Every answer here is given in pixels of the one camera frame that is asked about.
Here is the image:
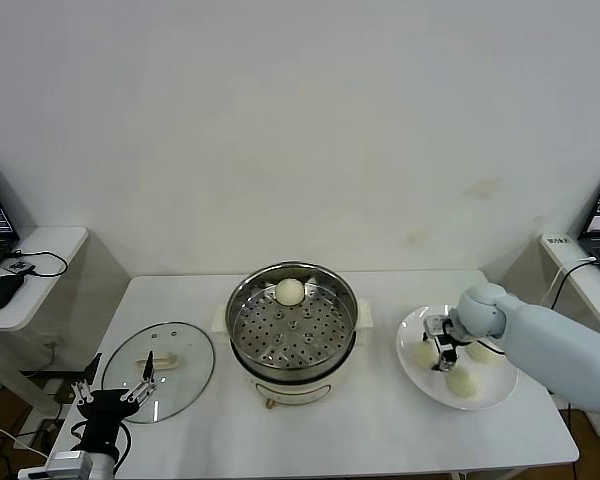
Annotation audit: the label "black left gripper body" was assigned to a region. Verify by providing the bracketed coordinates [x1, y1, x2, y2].
[74, 389, 143, 455]

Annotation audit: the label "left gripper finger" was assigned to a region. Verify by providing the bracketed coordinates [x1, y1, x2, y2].
[71, 352, 104, 405]
[119, 349, 159, 405]

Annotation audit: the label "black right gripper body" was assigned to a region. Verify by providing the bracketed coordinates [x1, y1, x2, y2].
[437, 327, 462, 371]

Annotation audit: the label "white steamed baozi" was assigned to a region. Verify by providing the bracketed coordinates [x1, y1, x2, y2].
[444, 367, 482, 400]
[467, 341, 502, 365]
[273, 277, 306, 307]
[410, 339, 444, 371]

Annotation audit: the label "round glass pot lid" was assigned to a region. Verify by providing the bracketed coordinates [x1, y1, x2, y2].
[101, 321, 217, 425]

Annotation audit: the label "stainless steel steamer basket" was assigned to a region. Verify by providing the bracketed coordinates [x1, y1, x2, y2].
[225, 260, 360, 380]

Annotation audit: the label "white round plate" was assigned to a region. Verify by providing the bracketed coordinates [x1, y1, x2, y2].
[395, 304, 520, 412]

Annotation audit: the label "black computer mouse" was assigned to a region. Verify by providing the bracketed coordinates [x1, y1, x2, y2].
[0, 273, 25, 312]

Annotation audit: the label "small device with QR code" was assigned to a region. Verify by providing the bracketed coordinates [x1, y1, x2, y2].
[2, 257, 35, 277]

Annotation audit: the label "white side table rounded corners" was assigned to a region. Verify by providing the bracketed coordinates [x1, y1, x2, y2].
[0, 226, 90, 421]

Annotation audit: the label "cream electric cooking pot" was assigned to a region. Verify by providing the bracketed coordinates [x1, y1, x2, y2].
[210, 298, 375, 410]

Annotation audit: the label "white side table with label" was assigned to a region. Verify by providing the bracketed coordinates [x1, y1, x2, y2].
[538, 233, 600, 439]

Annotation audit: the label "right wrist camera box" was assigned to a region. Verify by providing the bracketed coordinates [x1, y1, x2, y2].
[424, 315, 451, 340]

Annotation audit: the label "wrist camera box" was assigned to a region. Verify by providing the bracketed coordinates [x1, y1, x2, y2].
[424, 315, 451, 340]
[18, 449, 95, 480]

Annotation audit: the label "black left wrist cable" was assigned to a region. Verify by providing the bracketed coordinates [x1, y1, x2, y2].
[69, 419, 132, 474]

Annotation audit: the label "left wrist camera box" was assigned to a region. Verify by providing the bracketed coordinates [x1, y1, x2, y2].
[18, 449, 95, 480]

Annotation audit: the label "white floor cable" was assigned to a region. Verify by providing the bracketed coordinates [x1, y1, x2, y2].
[0, 417, 49, 459]

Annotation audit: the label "black cable with adapter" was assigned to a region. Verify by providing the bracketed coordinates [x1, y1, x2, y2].
[548, 259, 599, 441]

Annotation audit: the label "thin black looped cable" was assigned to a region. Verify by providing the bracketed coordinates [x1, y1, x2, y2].
[9, 248, 69, 279]

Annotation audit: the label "white laptop cable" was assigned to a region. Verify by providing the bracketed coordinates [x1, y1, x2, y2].
[538, 256, 599, 311]

